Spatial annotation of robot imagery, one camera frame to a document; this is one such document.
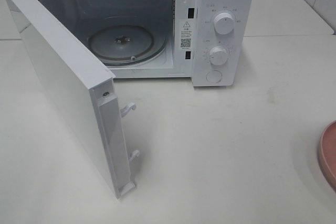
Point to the white microwave oven body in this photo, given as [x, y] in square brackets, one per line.
[83, 18]

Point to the glass microwave turntable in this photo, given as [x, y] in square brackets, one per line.
[123, 45]

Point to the warning label sticker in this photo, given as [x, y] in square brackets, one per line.
[186, 33]

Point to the white microwave door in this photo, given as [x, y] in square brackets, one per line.
[80, 87]

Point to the pink round plate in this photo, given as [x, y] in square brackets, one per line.
[326, 154]

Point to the white microwave knob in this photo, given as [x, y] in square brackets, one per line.
[218, 56]
[224, 22]

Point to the round white door button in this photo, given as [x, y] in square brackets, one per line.
[214, 76]

